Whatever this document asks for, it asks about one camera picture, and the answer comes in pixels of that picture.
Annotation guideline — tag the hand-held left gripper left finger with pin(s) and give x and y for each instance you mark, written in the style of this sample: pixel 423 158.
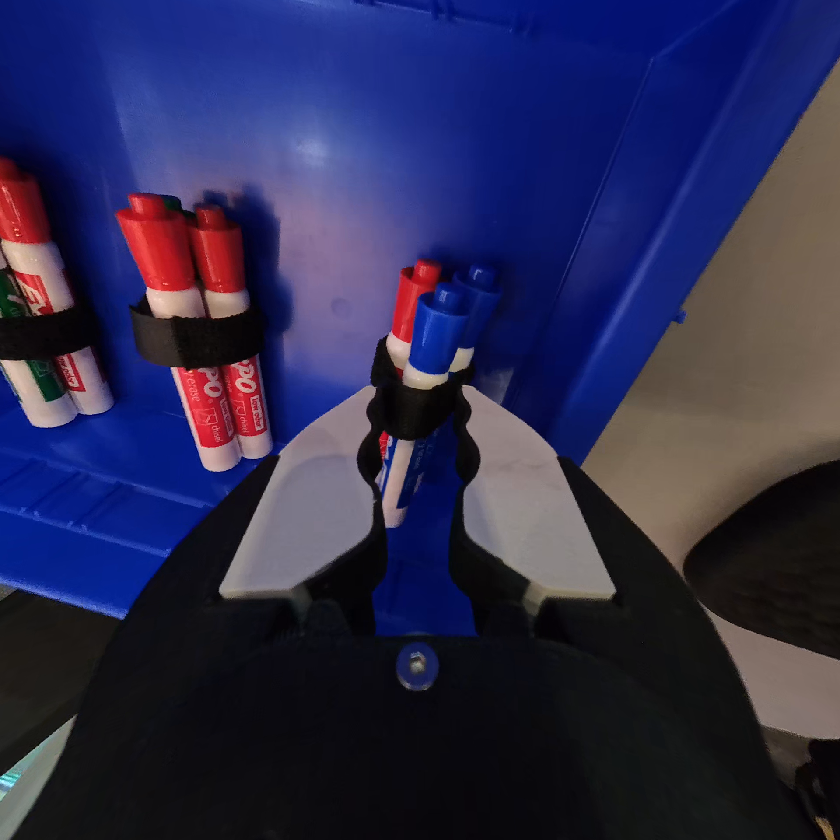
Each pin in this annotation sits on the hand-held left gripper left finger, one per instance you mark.
pixel 308 499

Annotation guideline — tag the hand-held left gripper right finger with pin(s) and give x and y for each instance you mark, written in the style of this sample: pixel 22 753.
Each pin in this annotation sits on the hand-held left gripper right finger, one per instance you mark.
pixel 525 499

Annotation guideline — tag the blue-capped whiteboard marker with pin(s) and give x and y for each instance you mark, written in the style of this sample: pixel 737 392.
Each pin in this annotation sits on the blue-capped whiteboard marker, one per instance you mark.
pixel 482 295
pixel 436 334

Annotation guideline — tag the blue plastic storage bin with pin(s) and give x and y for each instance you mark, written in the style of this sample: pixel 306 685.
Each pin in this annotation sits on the blue plastic storage bin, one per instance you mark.
pixel 394 131

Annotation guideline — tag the red-capped whiteboard marker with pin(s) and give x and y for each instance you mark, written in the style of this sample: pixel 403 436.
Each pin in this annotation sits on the red-capped whiteboard marker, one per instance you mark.
pixel 167 262
pixel 220 256

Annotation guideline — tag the black textured round pad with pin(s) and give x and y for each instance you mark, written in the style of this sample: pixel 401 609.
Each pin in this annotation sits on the black textured round pad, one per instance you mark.
pixel 781 558

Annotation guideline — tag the green-capped whiteboard marker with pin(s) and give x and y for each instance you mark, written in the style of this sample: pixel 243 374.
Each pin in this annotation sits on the green-capped whiteboard marker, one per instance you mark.
pixel 176 205
pixel 39 394

